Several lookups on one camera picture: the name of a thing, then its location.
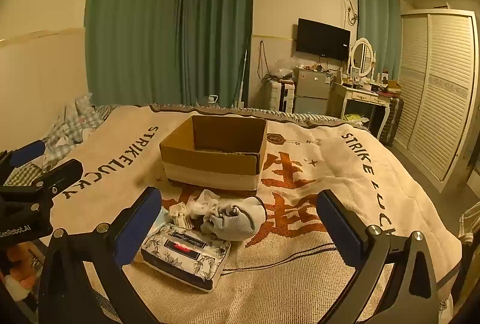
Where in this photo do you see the white sock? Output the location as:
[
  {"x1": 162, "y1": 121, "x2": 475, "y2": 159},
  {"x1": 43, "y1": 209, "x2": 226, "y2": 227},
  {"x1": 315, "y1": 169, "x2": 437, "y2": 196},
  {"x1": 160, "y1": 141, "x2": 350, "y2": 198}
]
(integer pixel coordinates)
[{"x1": 187, "y1": 189, "x2": 223, "y2": 220}]

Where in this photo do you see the person's left hand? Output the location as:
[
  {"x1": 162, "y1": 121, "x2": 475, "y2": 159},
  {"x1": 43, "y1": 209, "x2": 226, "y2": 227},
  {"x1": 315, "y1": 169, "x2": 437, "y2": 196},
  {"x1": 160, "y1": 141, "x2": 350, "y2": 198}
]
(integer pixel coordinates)
[{"x1": 5, "y1": 244, "x2": 38, "y2": 289}]

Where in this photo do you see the white dressing table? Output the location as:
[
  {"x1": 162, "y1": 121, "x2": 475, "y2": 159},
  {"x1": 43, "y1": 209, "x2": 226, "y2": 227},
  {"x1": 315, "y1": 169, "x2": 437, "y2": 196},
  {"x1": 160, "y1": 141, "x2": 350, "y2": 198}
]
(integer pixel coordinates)
[{"x1": 329, "y1": 81, "x2": 403, "y2": 138}]

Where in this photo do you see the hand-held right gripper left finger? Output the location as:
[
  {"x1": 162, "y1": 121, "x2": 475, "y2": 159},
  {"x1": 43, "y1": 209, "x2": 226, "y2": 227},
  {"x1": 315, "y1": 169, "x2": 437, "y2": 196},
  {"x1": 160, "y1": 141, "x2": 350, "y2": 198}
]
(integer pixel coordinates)
[{"x1": 37, "y1": 186, "x2": 163, "y2": 324}]

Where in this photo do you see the white mop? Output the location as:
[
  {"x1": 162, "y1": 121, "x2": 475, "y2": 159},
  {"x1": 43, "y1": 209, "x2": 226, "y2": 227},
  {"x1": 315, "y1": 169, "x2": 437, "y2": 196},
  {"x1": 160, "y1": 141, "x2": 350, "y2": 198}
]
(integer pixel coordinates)
[{"x1": 235, "y1": 48, "x2": 251, "y2": 109}]

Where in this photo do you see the cream sock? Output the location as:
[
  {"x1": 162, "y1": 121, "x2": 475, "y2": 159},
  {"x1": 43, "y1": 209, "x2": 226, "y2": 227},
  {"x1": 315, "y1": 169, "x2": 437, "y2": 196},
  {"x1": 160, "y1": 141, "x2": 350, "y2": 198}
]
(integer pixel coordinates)
[{"x1": 167, "y1": 201, "x2": 193, "y2": 229}]

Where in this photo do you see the black wall television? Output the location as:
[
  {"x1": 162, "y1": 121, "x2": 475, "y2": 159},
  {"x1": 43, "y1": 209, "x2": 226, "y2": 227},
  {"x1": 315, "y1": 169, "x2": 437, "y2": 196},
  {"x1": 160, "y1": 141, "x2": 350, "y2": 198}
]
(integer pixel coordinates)
[{"x1": 295, "y1": 18, "x2": 352, "y2": 60}]

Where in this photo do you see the beige cloth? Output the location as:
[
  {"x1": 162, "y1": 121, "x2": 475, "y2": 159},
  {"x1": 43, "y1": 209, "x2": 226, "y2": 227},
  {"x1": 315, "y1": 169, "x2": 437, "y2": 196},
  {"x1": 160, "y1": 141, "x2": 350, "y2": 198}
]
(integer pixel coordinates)
[{"x1": 458, "y1": 201, "x2": 480, "y2": 247}]

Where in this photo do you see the silver small fridge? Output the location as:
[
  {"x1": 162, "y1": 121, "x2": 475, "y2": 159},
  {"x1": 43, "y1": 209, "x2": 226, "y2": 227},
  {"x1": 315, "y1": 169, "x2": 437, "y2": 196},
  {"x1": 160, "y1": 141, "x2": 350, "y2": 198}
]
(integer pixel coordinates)
[{"x1": 293, "y1": 68, "x2": 335, "y2": 117}]

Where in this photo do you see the brown cardboard box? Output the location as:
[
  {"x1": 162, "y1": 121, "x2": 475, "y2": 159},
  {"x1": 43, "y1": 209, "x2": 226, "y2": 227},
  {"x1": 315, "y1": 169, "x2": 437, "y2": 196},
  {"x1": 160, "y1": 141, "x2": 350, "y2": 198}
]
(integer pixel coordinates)
[{"x1": 159, "y1": 115, "x2": 268, "y2": 196}]

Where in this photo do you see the dark suitcase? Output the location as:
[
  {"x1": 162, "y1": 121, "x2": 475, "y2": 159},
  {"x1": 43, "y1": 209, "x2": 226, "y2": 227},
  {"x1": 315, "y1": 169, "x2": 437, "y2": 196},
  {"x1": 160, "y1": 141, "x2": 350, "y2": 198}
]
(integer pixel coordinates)
[{"x1": 378, "y1": 96, "x2": 404, "y2": 145}]

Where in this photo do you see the floral tissue pack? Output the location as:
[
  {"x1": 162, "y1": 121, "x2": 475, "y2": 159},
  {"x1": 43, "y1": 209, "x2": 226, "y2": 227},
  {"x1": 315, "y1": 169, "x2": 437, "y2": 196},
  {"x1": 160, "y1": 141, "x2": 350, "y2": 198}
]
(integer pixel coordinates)
[{"x1": 140, "y1": 223, "x2": 232, "y2": 293}]

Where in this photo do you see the clear plastic bag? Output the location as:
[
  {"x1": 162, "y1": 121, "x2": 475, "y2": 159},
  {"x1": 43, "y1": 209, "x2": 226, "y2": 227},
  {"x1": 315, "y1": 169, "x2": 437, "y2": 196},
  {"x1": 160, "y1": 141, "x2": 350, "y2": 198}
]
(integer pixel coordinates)
[{"x1": 271, "y1": 59, "x2": 296, "y2": 81}]

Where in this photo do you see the cream printed blanket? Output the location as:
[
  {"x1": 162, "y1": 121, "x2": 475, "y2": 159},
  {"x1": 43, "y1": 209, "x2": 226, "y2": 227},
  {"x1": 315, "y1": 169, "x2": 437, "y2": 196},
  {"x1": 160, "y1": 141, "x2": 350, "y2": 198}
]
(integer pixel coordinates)
[{"x1": 39, "y1": 104, "x2": 465, "y2": 324}]

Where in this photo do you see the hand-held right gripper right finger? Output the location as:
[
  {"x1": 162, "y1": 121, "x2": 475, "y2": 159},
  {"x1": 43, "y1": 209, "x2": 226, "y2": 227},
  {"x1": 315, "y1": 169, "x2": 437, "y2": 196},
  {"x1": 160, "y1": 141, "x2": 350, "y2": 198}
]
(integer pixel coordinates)
[{"x1": 316, "y1": 189, "x2": 451, "y2": 324}]

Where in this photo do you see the white suitcase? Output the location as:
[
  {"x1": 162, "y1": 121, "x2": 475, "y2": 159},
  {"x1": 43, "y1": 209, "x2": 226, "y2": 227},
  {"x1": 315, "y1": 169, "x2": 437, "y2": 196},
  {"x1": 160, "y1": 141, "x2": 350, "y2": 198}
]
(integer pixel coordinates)
[{"x1": 268, "y1": 80, "x2": 297, "y2": 111}]

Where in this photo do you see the grey sock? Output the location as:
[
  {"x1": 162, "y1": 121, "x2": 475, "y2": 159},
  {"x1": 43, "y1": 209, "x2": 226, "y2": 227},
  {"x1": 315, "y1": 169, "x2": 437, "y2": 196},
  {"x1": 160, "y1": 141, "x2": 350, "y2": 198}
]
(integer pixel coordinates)
[{"x1": 202, "y1": 196, "x2": 268, "y2": 241}]

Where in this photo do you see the narrow green curtain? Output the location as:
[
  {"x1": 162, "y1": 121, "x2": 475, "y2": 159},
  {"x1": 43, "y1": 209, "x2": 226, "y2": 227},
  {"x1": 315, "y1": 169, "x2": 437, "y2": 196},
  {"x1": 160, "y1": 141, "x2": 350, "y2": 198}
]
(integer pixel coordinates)
[{"x1": 356, "y1": 0, "x2": 403, "y2": 84}]

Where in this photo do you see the checked quilt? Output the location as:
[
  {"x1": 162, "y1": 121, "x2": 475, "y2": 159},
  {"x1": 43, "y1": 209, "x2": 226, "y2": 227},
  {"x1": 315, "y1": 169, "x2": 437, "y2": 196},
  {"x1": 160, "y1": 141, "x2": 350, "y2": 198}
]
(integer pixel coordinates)
[{"x1": 0, "y1": 93, "x2": 114, "y2": 186}]

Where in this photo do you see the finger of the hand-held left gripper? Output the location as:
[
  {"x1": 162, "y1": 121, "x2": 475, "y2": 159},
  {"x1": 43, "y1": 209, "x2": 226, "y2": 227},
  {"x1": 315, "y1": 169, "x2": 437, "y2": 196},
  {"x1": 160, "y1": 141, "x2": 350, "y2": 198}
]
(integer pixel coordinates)
[
  {"x1": 0, "y1": 158, "x2": 84, "y2": 205},
  {"x1": 0, "y1": 139, "x2": 46, "y2": 179}
]

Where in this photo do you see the oval white mirror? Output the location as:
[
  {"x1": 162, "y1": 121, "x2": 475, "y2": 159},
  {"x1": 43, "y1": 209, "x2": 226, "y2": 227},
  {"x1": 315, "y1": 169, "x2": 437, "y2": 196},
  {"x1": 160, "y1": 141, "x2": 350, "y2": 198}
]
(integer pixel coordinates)
[{"x1": 350, "y1": 38, "x2": 376, "y2": 80}]

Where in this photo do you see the white louvred wardrobe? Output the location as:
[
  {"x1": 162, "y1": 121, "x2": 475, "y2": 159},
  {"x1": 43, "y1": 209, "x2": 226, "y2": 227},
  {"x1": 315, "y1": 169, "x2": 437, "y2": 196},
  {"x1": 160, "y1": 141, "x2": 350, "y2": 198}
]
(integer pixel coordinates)
[{"x1": 391, "y1": 9, "x2": 479, "y2": 183}]

